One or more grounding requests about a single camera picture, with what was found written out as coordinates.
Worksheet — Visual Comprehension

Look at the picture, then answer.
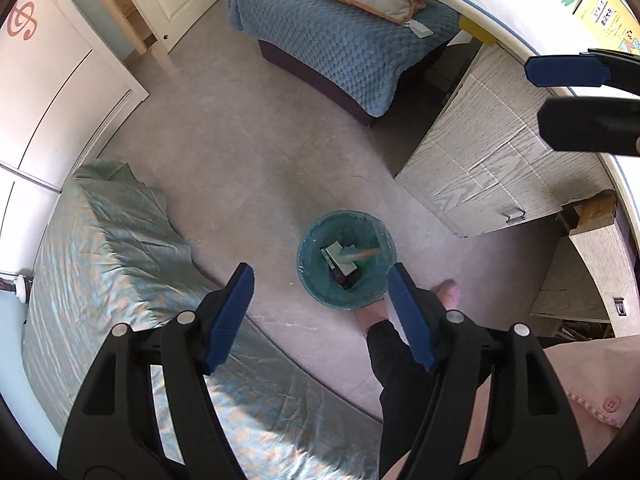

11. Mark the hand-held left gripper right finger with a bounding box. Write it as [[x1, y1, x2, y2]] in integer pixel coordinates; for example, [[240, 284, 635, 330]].
[[387, 263, 588, 480]]

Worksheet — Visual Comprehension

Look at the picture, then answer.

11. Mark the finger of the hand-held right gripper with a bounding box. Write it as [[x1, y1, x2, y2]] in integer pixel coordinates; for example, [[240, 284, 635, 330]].
[[537, 96, 640, 157], [524, 49, 640, 96]]

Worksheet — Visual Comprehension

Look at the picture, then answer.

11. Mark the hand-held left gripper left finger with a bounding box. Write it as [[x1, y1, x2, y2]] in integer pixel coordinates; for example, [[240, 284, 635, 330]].
[[57, 262, 256, 480]]

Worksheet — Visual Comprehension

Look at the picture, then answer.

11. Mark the teal lined waste bin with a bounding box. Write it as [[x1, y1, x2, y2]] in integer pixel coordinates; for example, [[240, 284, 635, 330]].
[[297, 209, 398, 311]]

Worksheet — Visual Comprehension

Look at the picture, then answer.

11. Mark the small dark box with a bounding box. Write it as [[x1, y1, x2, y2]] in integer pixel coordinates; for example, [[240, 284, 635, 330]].
[[332, 262, 363, 291]]

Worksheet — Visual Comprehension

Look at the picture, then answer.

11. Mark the pale stick with orange tip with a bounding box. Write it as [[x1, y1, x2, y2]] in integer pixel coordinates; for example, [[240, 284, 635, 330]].
[[336, 246, 382, 264]]

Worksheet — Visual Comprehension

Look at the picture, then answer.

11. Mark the person's leg in black trousers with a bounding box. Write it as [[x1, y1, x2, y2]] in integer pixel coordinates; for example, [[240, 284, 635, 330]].
[[365, 320, 493, 480]]

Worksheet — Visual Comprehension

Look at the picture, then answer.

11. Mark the yellow block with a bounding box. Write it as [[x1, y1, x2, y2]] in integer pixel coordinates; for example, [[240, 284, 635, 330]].
[[459, 14, 498, 46]]

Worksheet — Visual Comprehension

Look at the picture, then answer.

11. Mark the small white box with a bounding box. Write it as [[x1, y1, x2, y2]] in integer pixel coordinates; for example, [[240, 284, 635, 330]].
[[321, 241, 353, 267]]

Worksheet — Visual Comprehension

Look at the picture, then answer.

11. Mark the wood grain desk cabinet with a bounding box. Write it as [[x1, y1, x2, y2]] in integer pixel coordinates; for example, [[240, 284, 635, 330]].
[[395, 42, 618, 238]]

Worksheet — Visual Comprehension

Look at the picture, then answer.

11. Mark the bed with teal sheet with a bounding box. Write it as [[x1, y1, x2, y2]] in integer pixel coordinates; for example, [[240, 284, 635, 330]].
[[22, 160, 386, 480]]

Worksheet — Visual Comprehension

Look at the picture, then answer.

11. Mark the wood grain drawer unit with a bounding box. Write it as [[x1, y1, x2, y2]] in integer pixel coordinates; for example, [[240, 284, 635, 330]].
[[530, 220, 628, 323]]

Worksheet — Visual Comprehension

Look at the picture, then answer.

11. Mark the person's pink shirt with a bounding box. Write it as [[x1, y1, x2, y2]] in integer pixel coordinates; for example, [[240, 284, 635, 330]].
[[542, 332, 640, 466]]

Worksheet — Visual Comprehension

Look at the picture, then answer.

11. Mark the bed with blue quilted blanket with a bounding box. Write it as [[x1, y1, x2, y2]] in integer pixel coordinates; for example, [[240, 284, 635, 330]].
[[227, 0, 463, 128]]

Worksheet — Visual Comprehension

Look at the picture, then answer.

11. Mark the white wardrobe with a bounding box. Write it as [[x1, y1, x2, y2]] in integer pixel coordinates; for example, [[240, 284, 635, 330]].
[[0, 0, 151, 281]]

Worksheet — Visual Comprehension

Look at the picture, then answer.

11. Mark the yellow wall poster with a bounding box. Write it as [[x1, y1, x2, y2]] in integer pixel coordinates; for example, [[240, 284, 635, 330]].
[[572, 0, 640, 56]]

